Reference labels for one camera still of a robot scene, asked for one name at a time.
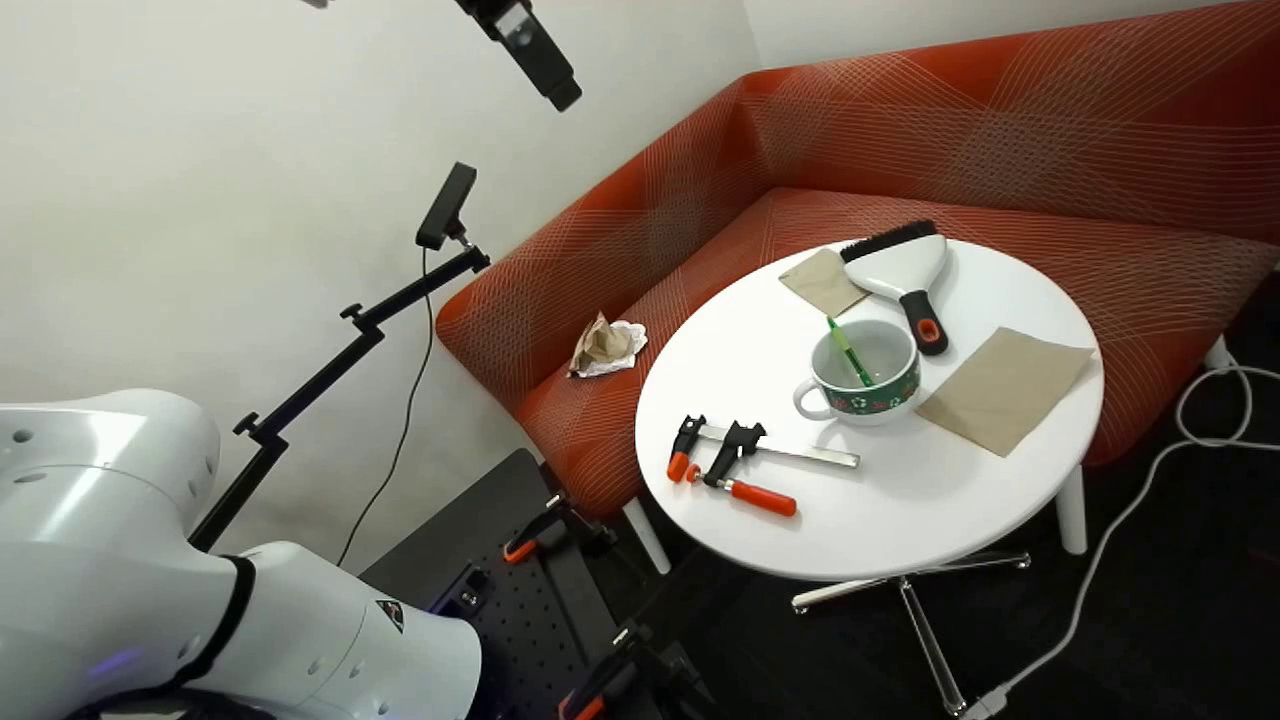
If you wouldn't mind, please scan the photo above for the crumpled white paper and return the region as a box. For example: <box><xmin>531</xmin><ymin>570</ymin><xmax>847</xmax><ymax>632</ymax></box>
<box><xmin>566</xmin><ymin>310</ymin><xmax>653</xmax><ymax>383</ymax></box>

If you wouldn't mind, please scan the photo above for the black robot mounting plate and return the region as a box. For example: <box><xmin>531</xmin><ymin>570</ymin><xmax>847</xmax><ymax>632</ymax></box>
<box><xmin>358</xmin><ymin>446</ymin><xmax>711</xmax><ymax>720</ymax></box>

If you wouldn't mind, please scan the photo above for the chrome table base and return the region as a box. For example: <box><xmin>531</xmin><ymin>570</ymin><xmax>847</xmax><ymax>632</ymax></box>
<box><xmin>787</xmin><ymin>549</ymin><xmax>1035</xmax><ymax>720</ymax></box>

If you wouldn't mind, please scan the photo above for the black orange mounting clamp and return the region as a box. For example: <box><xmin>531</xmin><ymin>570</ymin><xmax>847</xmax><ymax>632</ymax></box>
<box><xmin>496</xmin><ymin>492</ymin><xmax>613</xmax><ymax>570</ymax></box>
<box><xmin>555</xmin><ymin>621</ymin><xmax>718</xmax><ymax>720</ymax></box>

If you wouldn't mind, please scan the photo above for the white floor cable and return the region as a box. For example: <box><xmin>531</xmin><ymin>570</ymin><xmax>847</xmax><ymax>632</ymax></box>
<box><xmin>957</xmin><ymin>357</ymin><xmax>1280</xmax><ymax>720</ymax></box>

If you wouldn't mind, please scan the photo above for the white round table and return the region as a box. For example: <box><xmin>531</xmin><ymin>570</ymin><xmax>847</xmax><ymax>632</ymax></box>
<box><xmin>631</xmin><ymin>235</ymin><xmax>1110</xmax><ymax>583</ymax></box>

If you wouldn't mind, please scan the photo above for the black articulated camera stand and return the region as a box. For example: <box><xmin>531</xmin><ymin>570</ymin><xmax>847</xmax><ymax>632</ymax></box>
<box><xmin>186</xmin><ymin>242</ymin><xmax>496</xmax><ymax>550</ymax></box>

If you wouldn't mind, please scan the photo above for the thin black camera cable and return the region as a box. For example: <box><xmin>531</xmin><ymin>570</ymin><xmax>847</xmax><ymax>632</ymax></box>
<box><xmin>333</xmin><ymin>250</ymin><xmax>445</xmax><ymax>570</ymax></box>

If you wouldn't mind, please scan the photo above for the white mug with green band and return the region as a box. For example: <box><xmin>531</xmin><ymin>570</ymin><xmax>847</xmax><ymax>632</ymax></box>
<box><xmin>792</xmin><ymin>315</ymin><xmax>930</xmax><ymax>428</ymax></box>

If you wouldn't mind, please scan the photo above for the green pen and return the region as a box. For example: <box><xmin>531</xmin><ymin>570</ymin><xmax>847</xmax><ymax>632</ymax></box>
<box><xmin>826</xmin><ymin>310</ymin><xmax>877</xmax><ymax>393</ymax></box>

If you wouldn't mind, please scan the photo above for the scraper with black orange handle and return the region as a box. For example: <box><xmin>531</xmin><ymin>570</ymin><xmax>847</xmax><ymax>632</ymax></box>
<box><xmin>835</xmin><ymin>214</ymin><xmax>957</xmax><ymax>360</ymax></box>

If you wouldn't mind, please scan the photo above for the black orange bar clamp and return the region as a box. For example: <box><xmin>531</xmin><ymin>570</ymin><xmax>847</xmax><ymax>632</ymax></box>
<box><xmin>663</xmin><ymin>413</ymin><xmax>865</xmax><ymax>522</ymax></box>

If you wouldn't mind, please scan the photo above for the large brown cardboard sheet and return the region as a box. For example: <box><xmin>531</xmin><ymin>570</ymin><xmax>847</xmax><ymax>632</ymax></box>
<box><xmin>914</xmin><ymin>325</ymin><xmax>1099</xmax><ymax>459</ymax></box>

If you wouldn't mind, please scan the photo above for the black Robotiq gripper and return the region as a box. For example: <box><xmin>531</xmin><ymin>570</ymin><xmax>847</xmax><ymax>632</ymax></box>
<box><xmin>458</xmin><ymin>0</ymin><xmax>588</xmax><ymax>116</ymax></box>

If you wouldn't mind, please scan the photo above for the black camera on stand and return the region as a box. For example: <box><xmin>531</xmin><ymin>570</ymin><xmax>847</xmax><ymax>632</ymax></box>
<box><xmin>413</xmin><ymin>160</ymin><xmax>479</xmax><ymax>250</ymax></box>

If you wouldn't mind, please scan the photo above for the orange patterned sofa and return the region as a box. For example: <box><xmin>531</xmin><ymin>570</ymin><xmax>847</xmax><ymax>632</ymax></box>
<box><xmin>432</xmin><ymin>0</ymin><xmax>1280</xmax><ymax>522</ymax></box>

